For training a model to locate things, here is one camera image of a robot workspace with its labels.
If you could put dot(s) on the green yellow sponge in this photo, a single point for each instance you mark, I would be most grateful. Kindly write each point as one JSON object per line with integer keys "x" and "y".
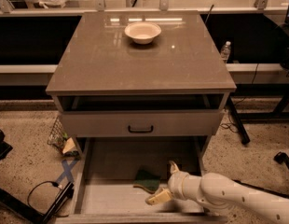
{"x": 146, "y": 181}

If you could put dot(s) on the blue tape cross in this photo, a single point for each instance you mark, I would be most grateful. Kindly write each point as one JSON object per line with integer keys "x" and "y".
{"x": 67, "y": 167}

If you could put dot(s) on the top drawer with handle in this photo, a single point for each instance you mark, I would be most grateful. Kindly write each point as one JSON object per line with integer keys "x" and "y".
{"x": 133, "y": 124}

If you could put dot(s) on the open middle drawer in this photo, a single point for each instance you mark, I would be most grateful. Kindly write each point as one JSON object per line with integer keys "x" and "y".
{"x": 104, "y": 191}

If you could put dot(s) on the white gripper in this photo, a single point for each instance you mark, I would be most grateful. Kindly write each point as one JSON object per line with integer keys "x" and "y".
{"x": 175, "y": 183}

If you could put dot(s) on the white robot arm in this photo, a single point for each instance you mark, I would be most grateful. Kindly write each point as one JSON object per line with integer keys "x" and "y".
{"x": 219, "y": 194}

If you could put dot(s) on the clear water bottle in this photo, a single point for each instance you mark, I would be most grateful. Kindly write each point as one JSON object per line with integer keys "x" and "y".
{"x": 225, "y": 51}

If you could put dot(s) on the black chair leg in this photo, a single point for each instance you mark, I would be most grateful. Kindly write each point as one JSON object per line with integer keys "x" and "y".
{"x": 281, "y": 158}

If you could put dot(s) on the black stand base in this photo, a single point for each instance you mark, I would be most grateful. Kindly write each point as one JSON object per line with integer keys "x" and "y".
{"x": 29, "y": 213}

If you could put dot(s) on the grey drawer cabinet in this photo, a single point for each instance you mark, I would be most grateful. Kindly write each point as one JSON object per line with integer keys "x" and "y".
{"x": 103, "y": 70}

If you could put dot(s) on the white bowl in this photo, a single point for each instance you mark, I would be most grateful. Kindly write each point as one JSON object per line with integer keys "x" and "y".
{"x": 142, "y": 32}

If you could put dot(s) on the black table leg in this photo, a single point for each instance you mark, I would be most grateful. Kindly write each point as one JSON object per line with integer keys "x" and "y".
{"x": 243, "y": 134}

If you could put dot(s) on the wire mesh basket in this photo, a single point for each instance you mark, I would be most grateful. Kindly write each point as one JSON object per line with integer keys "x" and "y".
{"x": 61, "y": 141}

